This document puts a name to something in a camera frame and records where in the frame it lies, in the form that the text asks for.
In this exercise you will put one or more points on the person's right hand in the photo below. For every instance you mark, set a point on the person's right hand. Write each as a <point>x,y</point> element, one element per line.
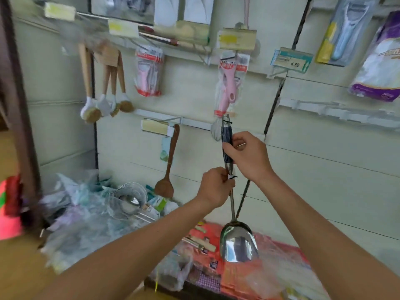
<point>250,158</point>

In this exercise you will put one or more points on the person's left hand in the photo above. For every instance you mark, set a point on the person's left hand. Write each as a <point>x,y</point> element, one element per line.
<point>215,189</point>

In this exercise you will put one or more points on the person's left forearm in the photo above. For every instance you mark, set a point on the person's left forearm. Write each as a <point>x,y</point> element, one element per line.
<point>125,253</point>

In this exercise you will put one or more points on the person's right forearm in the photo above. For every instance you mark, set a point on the person's right forearm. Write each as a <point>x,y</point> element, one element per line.
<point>325,240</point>

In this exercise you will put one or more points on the dark wooden spatula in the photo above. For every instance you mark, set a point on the dark wooden spatula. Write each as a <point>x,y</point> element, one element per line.
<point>164,187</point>

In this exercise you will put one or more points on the large steel strainer ladle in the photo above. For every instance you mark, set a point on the large steel strainer ladle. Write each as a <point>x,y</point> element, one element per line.
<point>128,203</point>

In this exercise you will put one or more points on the red plastic wrapped packets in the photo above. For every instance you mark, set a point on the red plastic wrapped packets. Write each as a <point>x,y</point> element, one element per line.
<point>247,281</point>

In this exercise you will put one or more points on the white price label holder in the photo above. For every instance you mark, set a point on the white price label holder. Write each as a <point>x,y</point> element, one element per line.
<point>292,60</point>

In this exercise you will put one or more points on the wooden dish brushes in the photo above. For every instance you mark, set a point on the wooden dish brushes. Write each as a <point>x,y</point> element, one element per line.
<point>105,108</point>

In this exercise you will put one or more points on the pile of plastic wrapped utensils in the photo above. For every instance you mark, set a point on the pile of plastic wrapped utensils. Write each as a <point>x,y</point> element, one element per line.
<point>81,221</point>

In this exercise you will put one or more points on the pale round hanging utensil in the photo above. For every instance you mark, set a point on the pale round hanging utensil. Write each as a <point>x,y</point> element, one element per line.
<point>245,12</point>

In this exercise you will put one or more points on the wooden brushes hanging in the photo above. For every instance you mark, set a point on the wooden brushes hanging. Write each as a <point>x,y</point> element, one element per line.
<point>90,112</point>

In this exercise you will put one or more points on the blue yellow peeler packet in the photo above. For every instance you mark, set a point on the blue yellow peeler packet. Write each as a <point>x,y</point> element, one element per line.
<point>347,34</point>

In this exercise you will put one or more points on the white green utensil packet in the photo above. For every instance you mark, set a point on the white green utensil packet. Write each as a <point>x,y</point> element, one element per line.
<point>167,9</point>
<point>199,8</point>

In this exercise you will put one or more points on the white purple bag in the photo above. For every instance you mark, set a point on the white purple bag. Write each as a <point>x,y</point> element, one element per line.
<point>381,65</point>

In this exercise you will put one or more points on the yellow price tag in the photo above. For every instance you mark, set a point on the yellow price tag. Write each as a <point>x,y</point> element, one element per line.
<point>123,26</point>
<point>59,10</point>

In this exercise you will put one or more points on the black utensil packet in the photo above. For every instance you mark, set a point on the black utensil packet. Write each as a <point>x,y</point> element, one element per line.
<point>122,6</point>

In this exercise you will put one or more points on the pink green broom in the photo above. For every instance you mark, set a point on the pink green broom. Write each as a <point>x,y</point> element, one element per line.
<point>9,225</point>
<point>19,121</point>

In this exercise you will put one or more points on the black wall divider strip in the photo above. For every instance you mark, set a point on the black wall divider strip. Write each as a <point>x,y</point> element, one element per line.
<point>275,103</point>

